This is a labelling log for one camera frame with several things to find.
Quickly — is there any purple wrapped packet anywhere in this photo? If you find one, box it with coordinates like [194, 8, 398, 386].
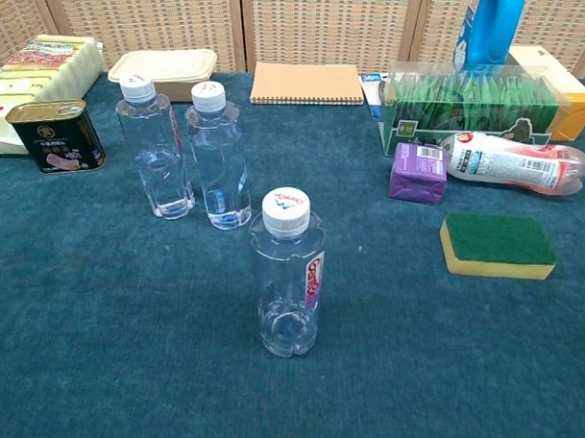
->
[387, 140, 450, 207]

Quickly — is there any clear water bottle white cap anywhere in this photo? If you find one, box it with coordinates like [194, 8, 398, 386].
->
[110, 72, 202, 221]
[180, 80, 256, 232]

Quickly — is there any yellow cardboard box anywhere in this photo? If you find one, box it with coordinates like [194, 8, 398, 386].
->
[503, 43, 585, 144]

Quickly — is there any yellow sponge multipack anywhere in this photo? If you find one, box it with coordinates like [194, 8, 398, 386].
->
[0, 32, 105, 158]

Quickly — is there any clear water bottle red label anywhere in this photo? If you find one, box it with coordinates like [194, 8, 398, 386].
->
[244, 185, 329, 360]

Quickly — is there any woven folding screen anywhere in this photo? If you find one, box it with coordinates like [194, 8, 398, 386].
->
[0, 0, 585, 89]

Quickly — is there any blue cleaner bottle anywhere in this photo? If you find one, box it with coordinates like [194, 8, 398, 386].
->
[451, 0, 528, 74]

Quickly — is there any beige lidded food container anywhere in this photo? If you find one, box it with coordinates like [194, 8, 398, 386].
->
[107, 45, 219, 105]

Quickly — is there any pink labelled plastic bottle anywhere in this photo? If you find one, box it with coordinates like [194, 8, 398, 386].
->
[439, 130, 585, 196]

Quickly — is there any green and yellow sponge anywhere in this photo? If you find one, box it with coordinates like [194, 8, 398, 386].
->
[437, 212, 559, 281]

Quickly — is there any brown spiral notebook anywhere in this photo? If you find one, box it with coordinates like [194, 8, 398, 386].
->
[249, 61, 367, 110]

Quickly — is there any black luncheon meat can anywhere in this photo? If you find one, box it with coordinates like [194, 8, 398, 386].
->
[3, 96, 110, 177]

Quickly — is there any clear box of green sachets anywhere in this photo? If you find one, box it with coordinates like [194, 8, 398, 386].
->
[376, 59, 576, 164]

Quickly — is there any small blue white box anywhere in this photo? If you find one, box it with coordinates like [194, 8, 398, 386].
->
[356, 70, 391, 120]

